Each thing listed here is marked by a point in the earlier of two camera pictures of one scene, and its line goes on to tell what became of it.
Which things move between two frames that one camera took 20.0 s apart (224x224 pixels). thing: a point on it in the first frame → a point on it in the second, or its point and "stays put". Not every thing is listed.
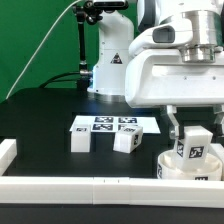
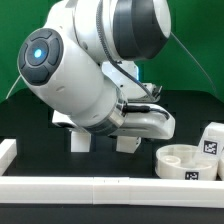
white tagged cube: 128,139 stays put
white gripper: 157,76 → 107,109
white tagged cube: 192,152 → 212,141
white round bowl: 169,168 stays put
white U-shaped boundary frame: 107,190 stays put
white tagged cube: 80,139 stays put
